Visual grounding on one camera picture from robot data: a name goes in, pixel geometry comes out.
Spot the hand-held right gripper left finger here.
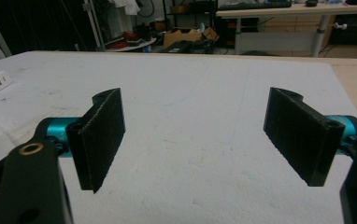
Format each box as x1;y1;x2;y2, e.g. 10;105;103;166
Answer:
44;87;126;194

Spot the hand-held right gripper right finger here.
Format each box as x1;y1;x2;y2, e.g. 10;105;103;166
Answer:
263;87;357;188

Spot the round white tray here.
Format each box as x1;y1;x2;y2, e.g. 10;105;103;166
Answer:
114;37;158;52

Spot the metal stand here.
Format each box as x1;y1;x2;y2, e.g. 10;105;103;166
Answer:
82;0;107;52

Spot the light wooden desk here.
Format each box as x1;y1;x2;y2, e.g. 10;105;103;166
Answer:
216;2;357;58

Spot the black curtain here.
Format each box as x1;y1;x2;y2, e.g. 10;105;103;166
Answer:
0;0;97;56

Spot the brown cardboard box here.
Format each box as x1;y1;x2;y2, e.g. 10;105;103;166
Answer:
163;26;221;49

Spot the black keyboard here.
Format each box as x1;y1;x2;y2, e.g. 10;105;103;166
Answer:
218;0;293;11

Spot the black shelf rack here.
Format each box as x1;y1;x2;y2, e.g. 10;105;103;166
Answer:
163;0;219;32

